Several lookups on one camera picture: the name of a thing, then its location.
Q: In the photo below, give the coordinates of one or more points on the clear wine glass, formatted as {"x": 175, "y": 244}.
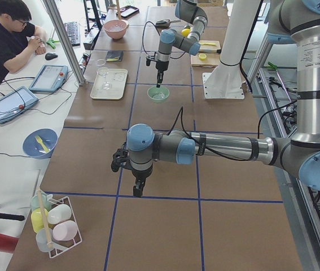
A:
{"x": 102, "y": 71}

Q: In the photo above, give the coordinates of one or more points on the yellow cup on rack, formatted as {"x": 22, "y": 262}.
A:
{"x": 36, "y": 220}

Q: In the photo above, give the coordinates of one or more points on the steel rod black cap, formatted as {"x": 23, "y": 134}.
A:
{"x": 218, "y": 51}

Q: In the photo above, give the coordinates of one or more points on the cream bear tray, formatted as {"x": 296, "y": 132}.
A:
{"x": 117, "y": 77}

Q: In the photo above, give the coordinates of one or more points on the seated person in black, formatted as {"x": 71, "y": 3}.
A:
{"x": 19, "y": 38}

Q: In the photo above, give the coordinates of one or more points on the pink bowl of ice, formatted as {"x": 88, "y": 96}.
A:
{"x": 116, "y": 29}

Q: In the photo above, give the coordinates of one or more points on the blue bowl with fork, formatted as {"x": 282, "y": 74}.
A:
{"x": 40, "y": 144}

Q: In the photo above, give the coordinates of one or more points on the wooden cutting board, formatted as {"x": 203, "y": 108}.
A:
{"x": 208, "y": 55}

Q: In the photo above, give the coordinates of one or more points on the white cup on rack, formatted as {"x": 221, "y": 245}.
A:
{"x": 59, "y": 214}

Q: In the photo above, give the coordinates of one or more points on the far blue teach pendant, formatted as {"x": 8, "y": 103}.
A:
{"x": 49, "y": 79}

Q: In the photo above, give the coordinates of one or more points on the grey folded cloth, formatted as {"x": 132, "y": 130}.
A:
{"x": 114, "y": 56}

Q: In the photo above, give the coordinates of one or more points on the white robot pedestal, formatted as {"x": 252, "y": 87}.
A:
{"x": 225, "y": 81}

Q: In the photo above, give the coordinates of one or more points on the yellow plastic knife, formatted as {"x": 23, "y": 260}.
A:
{"x": 208, "y": 43}

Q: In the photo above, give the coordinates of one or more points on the metal ice scoop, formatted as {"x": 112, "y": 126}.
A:
{"x": 165, "y": 22}

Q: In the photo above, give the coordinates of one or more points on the mint cup on rack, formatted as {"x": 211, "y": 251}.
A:
{"x": 35, "y": 202}

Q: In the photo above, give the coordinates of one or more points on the lemon half slice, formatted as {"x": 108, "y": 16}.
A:
{"x": 202, "y": 56}

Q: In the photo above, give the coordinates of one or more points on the black keyboard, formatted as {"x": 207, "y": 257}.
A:
{"x": 72, "y": 29}

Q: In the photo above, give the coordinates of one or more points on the clear cup on rack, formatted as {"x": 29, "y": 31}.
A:
{"x": 41, "y": 241}

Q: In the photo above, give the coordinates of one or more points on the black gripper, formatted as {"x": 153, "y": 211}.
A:
{"x": 160, "y": 66}
{"x": 140, "y": 175}

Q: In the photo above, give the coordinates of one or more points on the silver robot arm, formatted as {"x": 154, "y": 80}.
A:
{"x": 190, "y": 12}
{"x": 289, "y": 22}

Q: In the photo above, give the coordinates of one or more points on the aluminium frame post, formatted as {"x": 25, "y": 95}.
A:
{"x": 56, "y": 19}

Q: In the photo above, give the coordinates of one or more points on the blue teach pendant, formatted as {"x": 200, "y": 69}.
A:
{"x": 49, "y": 79}
{"x": 15, "y": 103}

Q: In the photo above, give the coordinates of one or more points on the mint green bowl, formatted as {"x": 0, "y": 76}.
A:
{"x": 154, "y": 89}

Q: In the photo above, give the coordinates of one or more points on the ice cubes in bowl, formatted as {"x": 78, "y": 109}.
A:
{"x": 158, "y": 96}

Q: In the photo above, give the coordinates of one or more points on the near blue teach pendant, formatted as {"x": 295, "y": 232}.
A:
{"x": 15, "y": 103}

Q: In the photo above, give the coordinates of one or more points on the large yellow lemon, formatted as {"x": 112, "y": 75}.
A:
{"x": 185, "y": 32}

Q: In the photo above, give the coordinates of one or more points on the black computer mouse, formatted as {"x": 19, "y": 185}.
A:
{"x": 50, "y": 56}

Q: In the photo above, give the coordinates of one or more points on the white wire cup rack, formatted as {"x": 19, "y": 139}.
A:
{"x": 59, "y": 247}

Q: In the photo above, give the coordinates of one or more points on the pink cup on rack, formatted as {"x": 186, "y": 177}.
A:
{"x": 65, "y": 231}

